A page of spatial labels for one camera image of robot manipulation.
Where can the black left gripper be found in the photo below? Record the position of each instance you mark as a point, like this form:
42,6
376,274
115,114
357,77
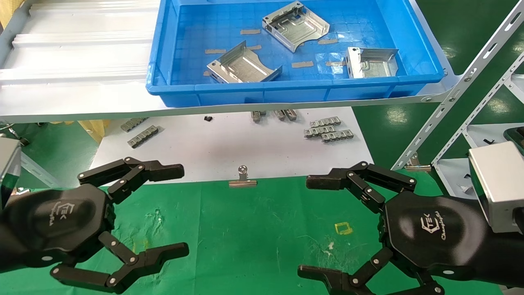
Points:
61,217

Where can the yellow padded sheet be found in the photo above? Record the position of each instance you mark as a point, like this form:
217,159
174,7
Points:
6,10

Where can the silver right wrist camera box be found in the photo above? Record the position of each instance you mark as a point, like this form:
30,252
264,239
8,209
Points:
499,184

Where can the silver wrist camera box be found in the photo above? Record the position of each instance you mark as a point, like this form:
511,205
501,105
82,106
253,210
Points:
8,168
499,184

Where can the grey metal bar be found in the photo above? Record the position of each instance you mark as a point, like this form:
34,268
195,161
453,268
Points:
41,171

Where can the silver corrugated metal shelf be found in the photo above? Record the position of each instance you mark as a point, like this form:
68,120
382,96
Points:
82,69

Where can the yellow tape square outline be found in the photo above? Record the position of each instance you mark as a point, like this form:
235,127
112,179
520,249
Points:
337,228

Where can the dark device with green edge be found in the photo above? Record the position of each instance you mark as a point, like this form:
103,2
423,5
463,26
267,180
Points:
516,139

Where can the grey metal clip strip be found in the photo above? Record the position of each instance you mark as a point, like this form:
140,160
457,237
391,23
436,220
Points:
337,136
143,136
257,116
290,114
134,124
279,115
325,122
319,132

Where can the white board sheet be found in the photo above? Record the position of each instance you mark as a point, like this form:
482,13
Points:
229,149

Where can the yellow plastic bag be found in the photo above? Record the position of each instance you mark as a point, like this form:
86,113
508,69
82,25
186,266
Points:
96,129

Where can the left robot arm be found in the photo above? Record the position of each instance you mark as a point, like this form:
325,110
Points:
3,250

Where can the green table mat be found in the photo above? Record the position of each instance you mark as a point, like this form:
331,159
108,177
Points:
254,233

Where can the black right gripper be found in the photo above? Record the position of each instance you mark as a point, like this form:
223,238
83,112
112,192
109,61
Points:
434,233

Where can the blue plastic bin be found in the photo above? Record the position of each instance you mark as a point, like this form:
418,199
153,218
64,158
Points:
245,93

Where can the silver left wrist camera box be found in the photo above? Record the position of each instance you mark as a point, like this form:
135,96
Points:
8,168

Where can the clear plastic film piece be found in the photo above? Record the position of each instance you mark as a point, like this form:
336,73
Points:
336,69

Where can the silver binder clip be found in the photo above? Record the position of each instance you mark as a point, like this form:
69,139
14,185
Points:
243,182
417,167

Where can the sheet metal part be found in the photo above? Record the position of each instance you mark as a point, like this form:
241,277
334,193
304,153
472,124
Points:
241,67
297,28
376,68

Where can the white slotted angle rack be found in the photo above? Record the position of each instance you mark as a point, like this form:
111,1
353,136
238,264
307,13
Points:
462,85

